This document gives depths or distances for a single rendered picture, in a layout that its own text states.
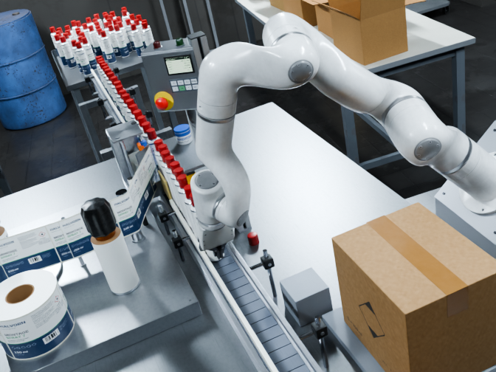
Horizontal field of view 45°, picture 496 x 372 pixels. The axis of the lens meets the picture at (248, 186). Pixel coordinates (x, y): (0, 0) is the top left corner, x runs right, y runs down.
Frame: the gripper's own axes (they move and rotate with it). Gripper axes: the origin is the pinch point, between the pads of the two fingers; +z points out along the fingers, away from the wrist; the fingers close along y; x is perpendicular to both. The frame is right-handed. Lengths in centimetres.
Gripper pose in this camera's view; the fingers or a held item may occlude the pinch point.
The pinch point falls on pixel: (218, 251)
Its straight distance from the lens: 174.5
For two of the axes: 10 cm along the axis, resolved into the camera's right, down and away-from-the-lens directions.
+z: 0.6, 6.5, 7.6
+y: -9.1, 3.5, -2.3
